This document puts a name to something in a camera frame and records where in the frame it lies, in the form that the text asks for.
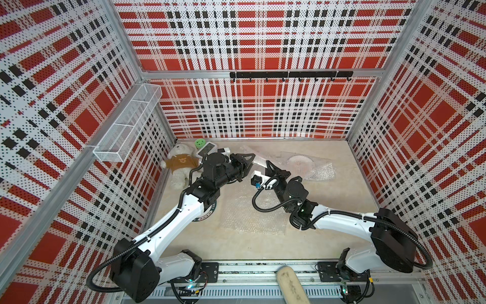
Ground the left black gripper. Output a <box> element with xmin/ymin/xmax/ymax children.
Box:
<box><xmin>214</xmin><ymin>153</ymin><xmax>255</xmax><ymax>189</ymax></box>

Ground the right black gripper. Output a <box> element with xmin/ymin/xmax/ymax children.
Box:
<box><xmin>265</xmin><ymin>161</ymin><xmax>291</xmax><ymax>213</ymax></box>

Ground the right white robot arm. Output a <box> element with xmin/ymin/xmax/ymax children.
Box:
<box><xmin>251</xmin><ymin>162</ymin><xmax>434</xmax><ymax>274</ymax></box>

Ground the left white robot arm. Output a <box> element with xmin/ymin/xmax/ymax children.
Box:
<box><xmin>86</xmin><ymin>152</ymin><xmax>255</xmax><ymax>303</ymax></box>

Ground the pink plate in wrap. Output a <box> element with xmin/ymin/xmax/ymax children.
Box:
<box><xmin>287</xmin><ymin>155</ymin><xmax>315</xmax><ymax>177</ymax></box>

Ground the beige teddy bear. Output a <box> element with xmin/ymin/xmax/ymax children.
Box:
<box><xmin>161</xmin><ymin>143</ymin><xmax>200</xmax><ymax>189</ymax></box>

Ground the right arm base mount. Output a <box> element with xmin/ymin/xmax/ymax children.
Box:
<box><xmin>315</xmin><ymin>261</ymin><xmax>376</xmax><ymax>303</ymax></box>

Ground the wooden brush handle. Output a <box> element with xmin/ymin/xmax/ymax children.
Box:
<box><xmin>277</xmin><ymin>266</ymin><xmax>310</xmax><ymax>304</ymax></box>

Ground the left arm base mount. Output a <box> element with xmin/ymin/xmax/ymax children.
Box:
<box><xmin>169</xmin><ymin>262</ymin><xmax>220</xmax><ymax>303</ymax></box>

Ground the clear wall shelf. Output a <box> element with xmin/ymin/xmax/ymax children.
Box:
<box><xmin>94</xmin><ymin>84</ymin><xmax>162</xmax><ymax>163</ymax></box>

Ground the black hook rail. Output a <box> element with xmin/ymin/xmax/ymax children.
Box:
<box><xmin>229</xmin><ymin>70</ymin><xmax>354</xmax><ymax>81</ymax></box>

